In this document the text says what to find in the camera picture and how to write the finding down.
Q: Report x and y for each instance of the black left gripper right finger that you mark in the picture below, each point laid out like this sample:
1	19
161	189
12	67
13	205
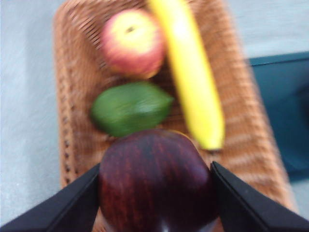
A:
248	210

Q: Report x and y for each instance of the green avocado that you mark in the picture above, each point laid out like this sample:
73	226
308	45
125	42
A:
130	108

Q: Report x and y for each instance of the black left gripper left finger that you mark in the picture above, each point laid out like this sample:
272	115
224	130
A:
62	207

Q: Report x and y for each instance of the yellow banana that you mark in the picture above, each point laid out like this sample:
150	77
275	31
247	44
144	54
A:
193	84

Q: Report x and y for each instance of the dark purple plum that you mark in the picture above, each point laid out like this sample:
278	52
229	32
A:
157	183

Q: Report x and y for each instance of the dark rectangular tray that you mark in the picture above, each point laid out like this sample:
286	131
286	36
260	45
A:
282	108

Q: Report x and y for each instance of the brown wicker basket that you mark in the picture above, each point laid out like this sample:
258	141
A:
241	108

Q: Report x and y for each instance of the red yellow apple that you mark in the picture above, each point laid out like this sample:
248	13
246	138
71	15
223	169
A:
132	46

